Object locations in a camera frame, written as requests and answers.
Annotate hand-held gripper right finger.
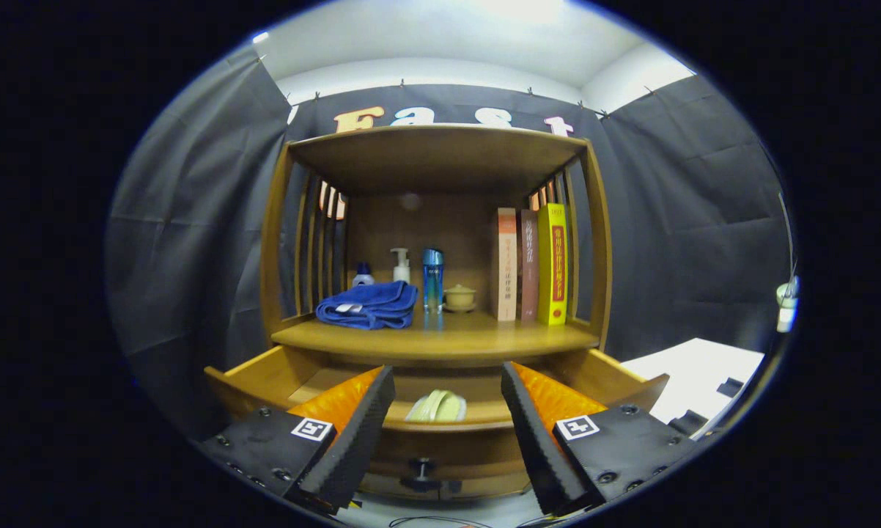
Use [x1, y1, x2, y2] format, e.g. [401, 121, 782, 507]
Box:
[501, 361, 698, 516]

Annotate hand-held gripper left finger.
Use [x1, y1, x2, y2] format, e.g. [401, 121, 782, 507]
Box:
[197, 365, 397, 516]

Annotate wooden drawer with black knob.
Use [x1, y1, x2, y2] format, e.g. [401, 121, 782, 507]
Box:
[204, 345, 670, 499]

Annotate yellow-green scrub brush white pad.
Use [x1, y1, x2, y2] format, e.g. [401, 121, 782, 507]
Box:
[404, 389, 468, 423]

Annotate wooden countertop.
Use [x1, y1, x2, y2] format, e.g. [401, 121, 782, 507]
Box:
[270, 308, 601, 367]

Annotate wooden cabinet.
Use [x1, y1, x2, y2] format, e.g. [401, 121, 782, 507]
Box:
[259, 123, 613, 397]

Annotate blue folded towel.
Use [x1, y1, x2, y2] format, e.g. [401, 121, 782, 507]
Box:
[315, 280, 419, 331]

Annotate yellow lidded ceramic cup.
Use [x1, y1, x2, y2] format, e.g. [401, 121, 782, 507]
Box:
[443, 284, 477, 314]

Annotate brown book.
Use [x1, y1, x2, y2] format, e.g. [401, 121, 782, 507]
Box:
[517, 209, 539, 321]

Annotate white table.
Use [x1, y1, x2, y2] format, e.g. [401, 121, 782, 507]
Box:
[620, 337, 766, 441]

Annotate tall blue glass bottle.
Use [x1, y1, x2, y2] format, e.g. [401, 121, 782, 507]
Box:
[421, 248, 445, 315]

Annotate yellow book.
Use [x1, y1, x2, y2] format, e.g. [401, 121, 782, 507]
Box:
[537, 203, 569, 326]

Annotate orange and cream book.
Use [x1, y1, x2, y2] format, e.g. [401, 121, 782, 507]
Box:
[496, 208, 518, 322]

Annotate black backdrop cloth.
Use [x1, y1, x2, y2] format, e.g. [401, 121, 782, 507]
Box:
[107, 45, 793, 441]

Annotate white device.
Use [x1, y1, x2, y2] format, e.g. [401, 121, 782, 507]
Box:
[775, 277, 800, 334]

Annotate thin black cable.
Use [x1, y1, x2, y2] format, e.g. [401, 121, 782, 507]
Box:
[389, 516, 485, 528]

